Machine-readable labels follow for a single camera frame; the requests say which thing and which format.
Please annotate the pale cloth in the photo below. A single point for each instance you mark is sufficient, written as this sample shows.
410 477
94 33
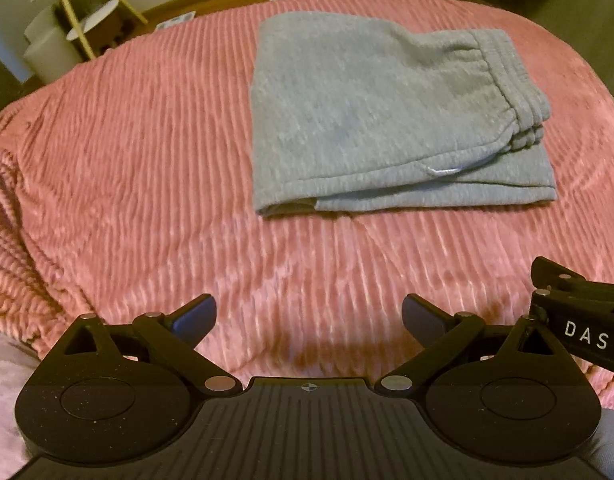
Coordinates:
7 395

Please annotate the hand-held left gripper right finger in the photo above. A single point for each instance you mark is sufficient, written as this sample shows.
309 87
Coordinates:
422 317

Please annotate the white cylindrical bin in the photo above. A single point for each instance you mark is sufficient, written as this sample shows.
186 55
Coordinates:
49 52

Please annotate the grey pants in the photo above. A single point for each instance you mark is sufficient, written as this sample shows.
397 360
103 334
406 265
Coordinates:
367 110

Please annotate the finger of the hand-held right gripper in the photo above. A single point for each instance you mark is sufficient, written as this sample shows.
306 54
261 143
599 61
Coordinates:
562 300
544 269

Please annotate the white printed packet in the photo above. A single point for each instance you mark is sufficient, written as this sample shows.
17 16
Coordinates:
176 21

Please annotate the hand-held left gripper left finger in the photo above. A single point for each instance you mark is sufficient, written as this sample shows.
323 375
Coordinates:
194 317

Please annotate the white tiered table gold legs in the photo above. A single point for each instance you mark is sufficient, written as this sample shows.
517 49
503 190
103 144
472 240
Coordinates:
92 15

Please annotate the pink ribbed blanket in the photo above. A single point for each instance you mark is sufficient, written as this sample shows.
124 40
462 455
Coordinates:
137 160

